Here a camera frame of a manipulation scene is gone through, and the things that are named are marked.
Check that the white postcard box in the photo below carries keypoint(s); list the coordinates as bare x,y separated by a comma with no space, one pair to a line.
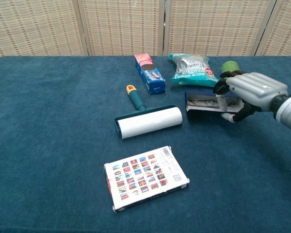
145,179

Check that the green white lint roller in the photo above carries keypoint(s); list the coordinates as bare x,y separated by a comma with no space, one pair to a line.
148,121

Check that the black-framed eyeglasses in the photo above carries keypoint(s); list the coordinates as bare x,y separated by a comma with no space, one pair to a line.
203,103

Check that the green drink can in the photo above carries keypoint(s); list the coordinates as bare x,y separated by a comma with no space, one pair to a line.
230,66

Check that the pink and blue carton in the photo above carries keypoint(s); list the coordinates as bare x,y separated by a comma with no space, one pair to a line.
150,75

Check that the woven bamboo folding screen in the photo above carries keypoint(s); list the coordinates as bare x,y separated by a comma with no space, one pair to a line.
123,26

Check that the dark blue glasses case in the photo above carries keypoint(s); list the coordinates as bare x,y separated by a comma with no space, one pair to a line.
196,114

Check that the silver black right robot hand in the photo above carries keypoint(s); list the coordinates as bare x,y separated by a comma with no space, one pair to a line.
254,89

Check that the teal blue tablecloth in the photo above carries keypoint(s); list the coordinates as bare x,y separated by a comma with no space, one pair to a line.
51,121

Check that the teal plastic snack bag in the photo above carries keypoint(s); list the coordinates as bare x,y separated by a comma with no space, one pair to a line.
194,70

